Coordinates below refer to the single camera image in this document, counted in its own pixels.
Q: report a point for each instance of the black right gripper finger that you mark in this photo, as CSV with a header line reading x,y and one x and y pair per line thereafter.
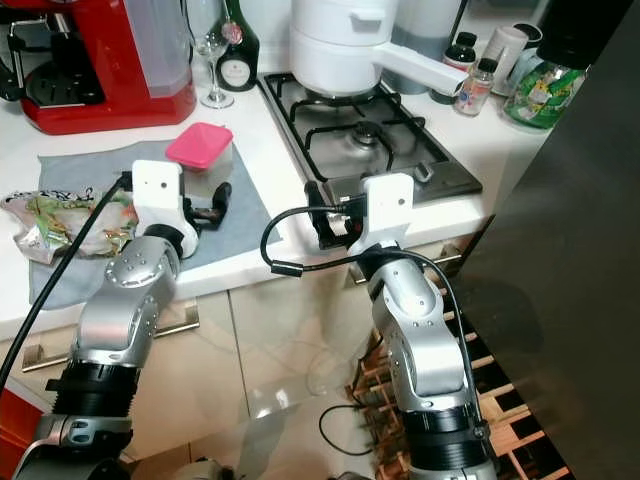
x,y
320,215

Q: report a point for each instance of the container with pink lid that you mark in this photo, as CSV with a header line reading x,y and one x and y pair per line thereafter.
x,y
198,143

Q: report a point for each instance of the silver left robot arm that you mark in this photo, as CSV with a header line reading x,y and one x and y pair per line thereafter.
x,y
125,310

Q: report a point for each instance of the stainless steel fridge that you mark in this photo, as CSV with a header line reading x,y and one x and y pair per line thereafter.
x,y
560,250

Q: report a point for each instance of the grey cloth mat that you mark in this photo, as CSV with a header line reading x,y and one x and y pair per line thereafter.
x,y
250,232

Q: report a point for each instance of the steel gas hob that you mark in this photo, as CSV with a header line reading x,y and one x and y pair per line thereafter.
x,y
360,150

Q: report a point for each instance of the red coffee machine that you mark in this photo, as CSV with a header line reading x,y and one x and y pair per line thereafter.
x,y
120,112

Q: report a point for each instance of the dark green bottle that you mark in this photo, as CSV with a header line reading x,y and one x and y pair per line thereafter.
x,y
238,70

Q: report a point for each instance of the crumpled colourful foil bag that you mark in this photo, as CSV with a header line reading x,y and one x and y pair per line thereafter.
x,y
50,225

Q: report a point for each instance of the clear wine glass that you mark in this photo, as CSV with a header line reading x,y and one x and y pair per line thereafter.
x,y
212,40

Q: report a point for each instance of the wooden wine rack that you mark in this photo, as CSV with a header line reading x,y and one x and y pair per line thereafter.
x,y
380,400

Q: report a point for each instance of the dark bottle with black cap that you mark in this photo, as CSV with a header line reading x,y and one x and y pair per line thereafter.
x,y
462,50

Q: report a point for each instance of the grey cylindrical container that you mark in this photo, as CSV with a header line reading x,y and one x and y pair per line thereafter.
x,y
425,25

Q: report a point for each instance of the white cup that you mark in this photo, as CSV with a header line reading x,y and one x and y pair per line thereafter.
x,y
505,50

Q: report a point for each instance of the green printed package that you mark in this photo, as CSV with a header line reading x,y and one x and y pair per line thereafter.
x,y
545,95

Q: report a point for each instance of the orange crate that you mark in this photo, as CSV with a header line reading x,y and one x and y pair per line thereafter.
x,y
12,440

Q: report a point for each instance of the black container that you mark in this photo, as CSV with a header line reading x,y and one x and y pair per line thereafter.
x,y
570,30

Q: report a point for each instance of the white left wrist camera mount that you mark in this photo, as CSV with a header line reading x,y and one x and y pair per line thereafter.
x,y
158,195

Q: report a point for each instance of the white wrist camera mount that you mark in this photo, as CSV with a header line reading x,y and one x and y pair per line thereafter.
x,y
158,195
390,205

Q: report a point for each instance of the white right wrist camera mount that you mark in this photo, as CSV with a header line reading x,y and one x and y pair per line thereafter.
x,y
390,205

